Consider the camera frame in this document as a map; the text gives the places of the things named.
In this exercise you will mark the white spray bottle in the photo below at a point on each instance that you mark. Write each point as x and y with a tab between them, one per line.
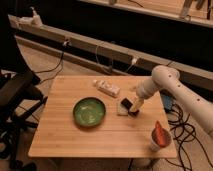
36	18

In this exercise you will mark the blue box on floor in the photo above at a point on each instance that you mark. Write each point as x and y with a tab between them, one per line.
167	102

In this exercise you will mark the cream pusher end effector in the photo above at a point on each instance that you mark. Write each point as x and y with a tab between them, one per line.
136	105

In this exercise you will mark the black office chair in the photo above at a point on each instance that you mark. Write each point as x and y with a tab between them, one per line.
12	93

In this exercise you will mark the black rectangular block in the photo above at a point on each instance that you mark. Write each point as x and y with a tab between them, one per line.
127	105

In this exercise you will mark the green ceramic bowl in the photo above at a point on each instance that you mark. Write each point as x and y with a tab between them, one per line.
89	112

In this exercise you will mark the white sponge block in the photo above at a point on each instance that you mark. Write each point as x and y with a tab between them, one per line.
121	110

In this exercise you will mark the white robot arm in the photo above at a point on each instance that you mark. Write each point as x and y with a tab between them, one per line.
166	78

